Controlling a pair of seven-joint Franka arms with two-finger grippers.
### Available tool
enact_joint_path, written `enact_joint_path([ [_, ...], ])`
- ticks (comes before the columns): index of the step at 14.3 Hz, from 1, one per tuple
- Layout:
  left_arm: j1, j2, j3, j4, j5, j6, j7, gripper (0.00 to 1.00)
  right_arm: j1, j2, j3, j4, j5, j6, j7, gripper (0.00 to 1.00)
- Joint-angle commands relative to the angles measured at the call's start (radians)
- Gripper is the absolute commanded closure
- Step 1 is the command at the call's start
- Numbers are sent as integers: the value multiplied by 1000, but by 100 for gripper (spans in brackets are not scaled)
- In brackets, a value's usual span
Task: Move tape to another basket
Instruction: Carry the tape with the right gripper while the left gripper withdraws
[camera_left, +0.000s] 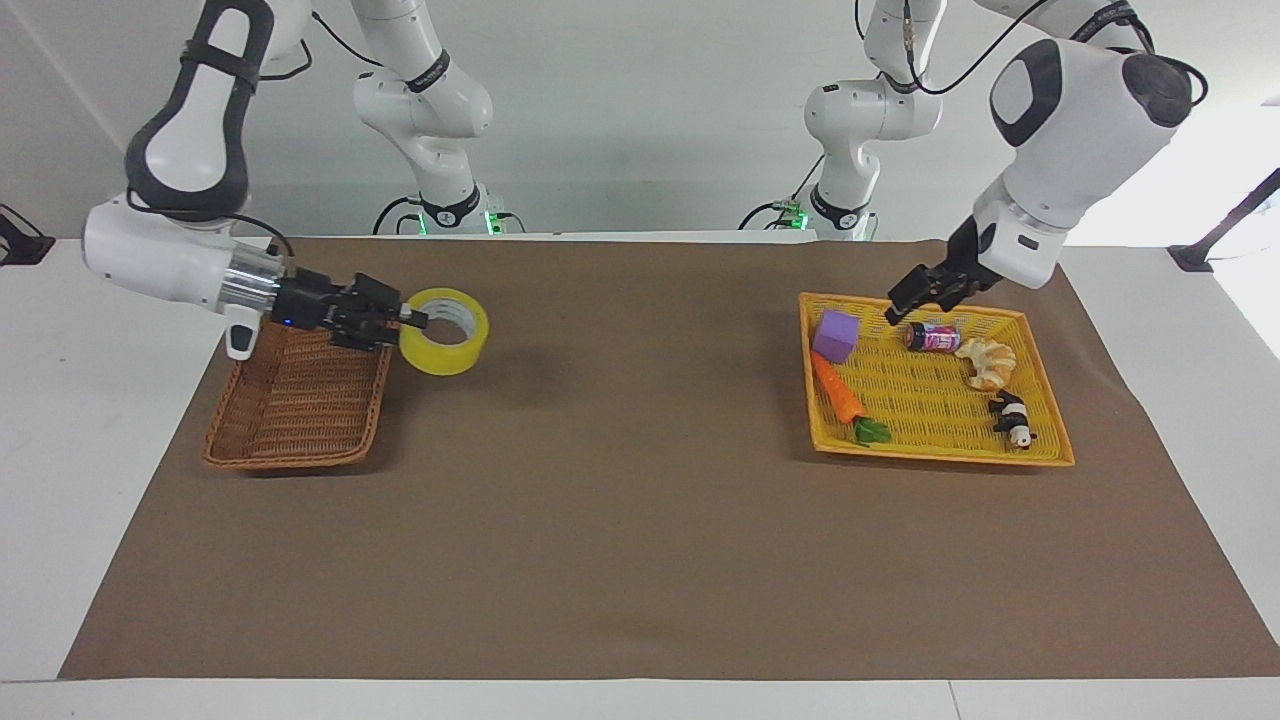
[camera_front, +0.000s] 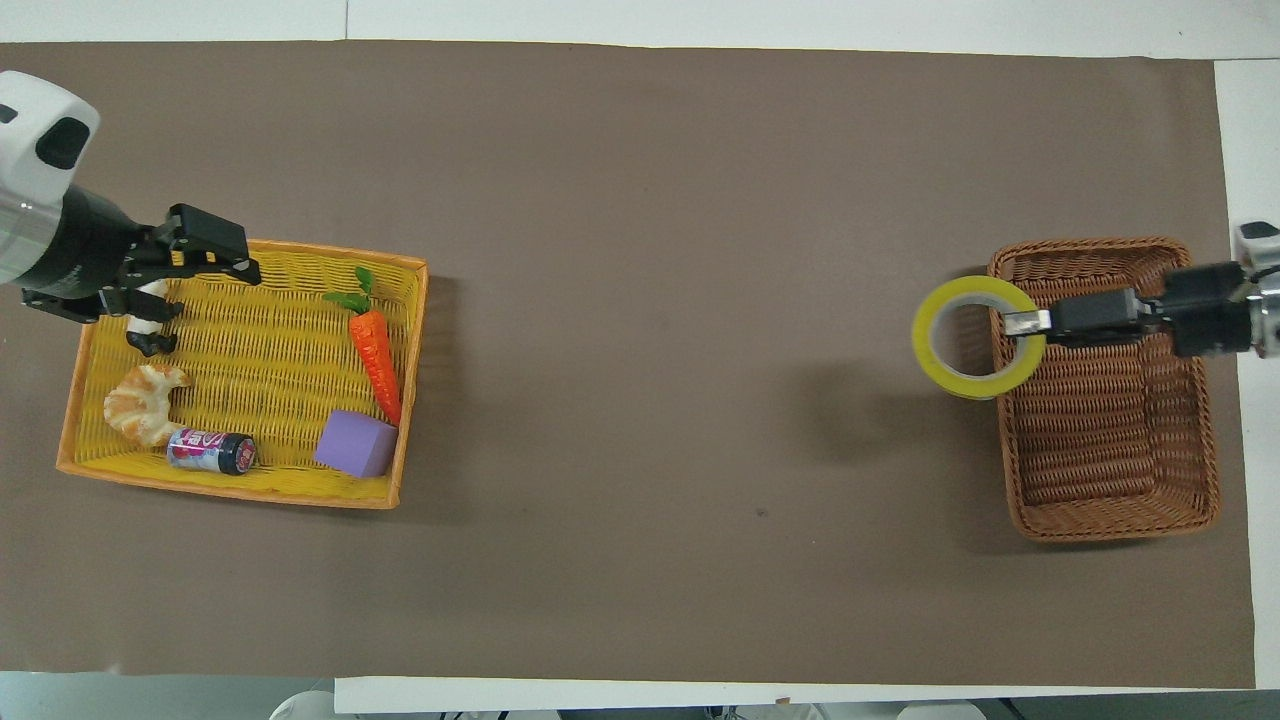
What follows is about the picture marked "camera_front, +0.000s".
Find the toy croissant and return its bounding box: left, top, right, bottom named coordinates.
left=102, top=362, right=195, bottom=449

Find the small drink can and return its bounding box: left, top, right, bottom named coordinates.
left=165, top=427, right=259, bottom=477

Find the yellow wicker basket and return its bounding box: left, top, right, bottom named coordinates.
left=55, top=238, right=431, bottom=511

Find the orange toy carrot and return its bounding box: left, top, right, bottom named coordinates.
left=321, top=266, right=404, bottom=429

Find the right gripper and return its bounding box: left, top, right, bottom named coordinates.
left=1156, top=261, right=1259, bottom=359

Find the yellow tape roll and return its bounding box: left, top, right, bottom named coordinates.
left=911, top=275, right=1048, bottom=401

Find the brown wicker basket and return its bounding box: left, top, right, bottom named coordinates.
left=986, top=236, right=1222, bottom=544

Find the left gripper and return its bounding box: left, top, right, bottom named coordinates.
left=20, top=185, right=264, bottom=325

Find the purple foam block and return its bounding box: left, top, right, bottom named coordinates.
left=313, top=409, right=400, bottom=480

